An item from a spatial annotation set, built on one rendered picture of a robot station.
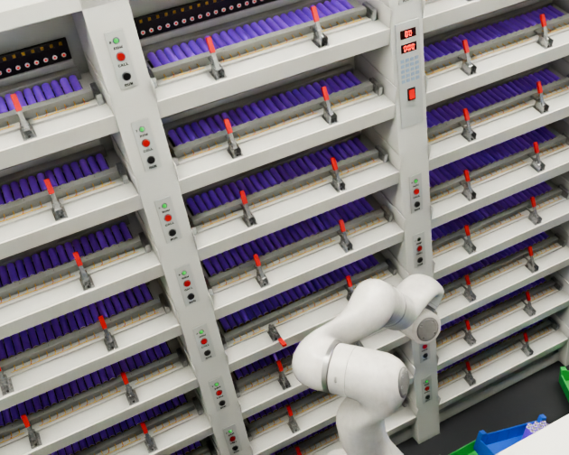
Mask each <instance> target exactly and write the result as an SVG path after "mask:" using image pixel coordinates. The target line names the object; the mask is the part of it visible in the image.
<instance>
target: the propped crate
mask: <svg viewBox="0 0 569 455"><path fill-rule="evenodd" d="M545 420H546V417H545V416H544V415H543V414H540V415H539V416H538V418H537V421H533V422H527V423H523V424H520V425H517V426H513V427H510V428H507V429H503V430H499V431H496V432H490V433H486V432H485V431H483V430H482V431H479V433H478V436H477V439H476V441H475V444H474V447H473V449H474V450H475V451H476V452H477V453H478V454H479V455H496V454H498V453H499V452H501V451H503V450H505V449H506V448H508V447H510V446H512V445H514V444H515V443H517V442H519V441H521V439H522V436H523V434H524V431H525V429H526V426H527V424H528V423H531V424H532V425H533V424H534V422H539V423H540V422H541V421H545Z"/></svg>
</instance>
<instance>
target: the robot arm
mask: <svg viewBox="0 0 569 455"><path fill-rule="evenodd" d="M443 294H444V290H443V287H442V286H441V285H440V284H439V283H438V282H437V281H435V279H433V278H432V277H430V276H427V275H424V274H412V275H410V276H408V277H407V278H406V279H404V280H403V281H402V282H401V283H400V284H399V285H398V286H397V287H396V288H395V287H394V285H391V284H389V283H387V282H385V281H382V280H379V279H368V280H365V281H363V282H362V283H360V284H359V285H358V286H356V287H355V290H354V292H353V294H352V295H351V297H350V300H349V302H348V304H347V305H346V307H345V308H344V310H343V311H342V312H341V313H340V314H339V315H338V316H337V317H336V318H334V319H333V320H331V321H330V322H328V323H326V324H325V325H323V326H321V327H320V328H318V329H317V330H314V331H313V332H311V333H310V334H309V335H308V336H306V337H305V338H304V339H303V340H302V341H301V343H300V344H299V345H298V347H297V348H296V350H295V352H294V354H293V361H292V367H293V371H294V375H295V377H296V379H297V380H298V381H299V382H300V383H301V384H302V385H305V386H307V387H309V388H311V389H313V390H317V391H321V392H324V393H328V394H333V395H339V396H343V397H347V398H345V399H344V400H343V402H342V403H341V404H340V407H339V409H338V411H337V414H336V425H337V430H338V434H339V437H340V442H341V445H342V448H343V449H336V450H332V451H330V452H329V453H328V454H327V455H404V454H403V453H402V452H401V451H400V450H399V448H398V447H397V446H396V445H395V444H394V443H393V442H392V441H391V440H390V439H389V438H388V436H387V431H386V425H385V420H384V419H385V418H387V417H388V416H389V415H391V414H392V413H394V412H395V411H396V410H397V409H398V408H399V406H400V405H401V404H402V403H403V402H404V400H405V398H406V395H407V392H408V389H409V379H410V378H409V374H408V371H407V369H406V366H405V365H404V363H403V362H402V361H401V360H400V359H399V358H398V357H396V356H394V355H392V354H389V353H387V352H384V351H379V350H375V349H371V348H363V347H358V346H353V345H351V344H352V343H354V342H356V341H359V340H361V339H364V338H366V337H367V336H369V335H371V334H373V333H375V332H376V331H378V330H380V329H382V328H383V327H384V328H387V329H389V330H397V331H400V332H402V333H403V334H405V335H406V336H408V337H409V338H410V339H412V340H413V341H415V342H416V343H418V344H421V345H426V344H429V343H431V342H433V341H434V340H435V339H436V338H437V336H438V335H439V333H440V330H441V322H440V319H439V317H438V316H437V315H436V314H435V313H434V312H435V310H436V309H437V307H438V305H439V303H440V302H441V300H442V298H443Z"/></svg>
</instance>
